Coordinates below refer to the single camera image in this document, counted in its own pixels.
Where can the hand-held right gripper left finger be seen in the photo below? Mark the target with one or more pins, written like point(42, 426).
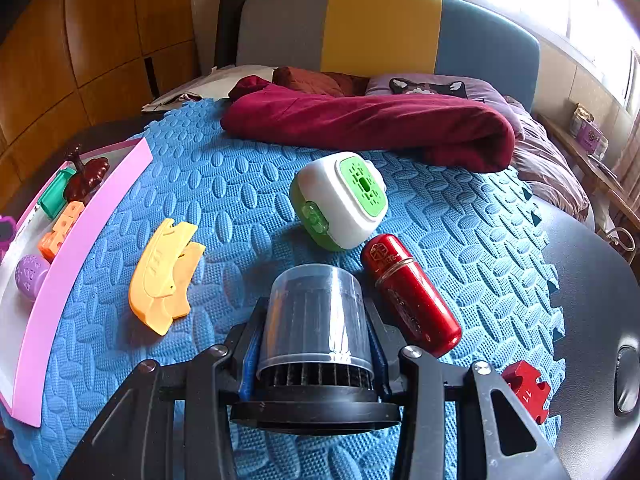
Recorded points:
point(247, 365)

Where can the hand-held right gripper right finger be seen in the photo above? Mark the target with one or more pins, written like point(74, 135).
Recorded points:
point(382, 360)

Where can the red capsule case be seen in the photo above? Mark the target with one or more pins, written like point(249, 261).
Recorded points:
point(415, 295)

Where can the grey and black filter canister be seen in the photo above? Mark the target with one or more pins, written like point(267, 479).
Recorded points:
point(315, 310)

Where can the orange plastic toy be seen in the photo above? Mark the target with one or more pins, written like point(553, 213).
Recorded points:
point(155, 280)

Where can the white and green plastic device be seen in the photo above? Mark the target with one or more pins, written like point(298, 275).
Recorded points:
point(335, 200)

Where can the pink cardboard box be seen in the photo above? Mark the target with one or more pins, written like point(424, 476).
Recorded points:
point(65, 270)

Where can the orange plastic block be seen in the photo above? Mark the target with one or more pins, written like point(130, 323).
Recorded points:
point(62, 225)

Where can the purple plastic piece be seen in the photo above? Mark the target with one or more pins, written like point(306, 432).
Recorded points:
point(30, 275)

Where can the green plastic spool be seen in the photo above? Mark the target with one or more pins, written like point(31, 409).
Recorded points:
point(55, 195)

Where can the magenta plastic spool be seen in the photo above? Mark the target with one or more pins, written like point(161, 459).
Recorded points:
point(6, 230)

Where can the red puzzle block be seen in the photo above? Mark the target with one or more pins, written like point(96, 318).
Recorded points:
point(525, 390)

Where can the blue foam mat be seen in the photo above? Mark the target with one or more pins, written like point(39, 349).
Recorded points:
point(225, 185)

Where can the dark grey round table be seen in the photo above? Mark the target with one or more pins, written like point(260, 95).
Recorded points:
point(590, 310)

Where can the dark red blanket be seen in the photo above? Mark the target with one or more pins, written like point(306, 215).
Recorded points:
point(375, 120)

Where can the pink floral quilt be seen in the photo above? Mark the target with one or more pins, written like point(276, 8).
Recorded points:
point(550, 160)

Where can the purple cat pillow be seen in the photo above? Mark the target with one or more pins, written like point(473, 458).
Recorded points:
point(480, 95)

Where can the wooden side shelf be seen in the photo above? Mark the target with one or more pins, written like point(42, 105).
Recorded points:
point(575, 150)

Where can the white cloth bag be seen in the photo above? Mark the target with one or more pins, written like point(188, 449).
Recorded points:
point(220, 80)

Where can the purple storage box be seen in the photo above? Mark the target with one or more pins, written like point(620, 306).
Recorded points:
point(590, 132)

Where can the grey yellow blue headboard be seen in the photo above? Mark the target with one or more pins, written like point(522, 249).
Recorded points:
point(380, 30)

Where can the wooden wardrobe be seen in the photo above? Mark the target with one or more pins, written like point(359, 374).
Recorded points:
point(100, 20)

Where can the window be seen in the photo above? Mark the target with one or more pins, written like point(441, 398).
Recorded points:
point(550, 0)

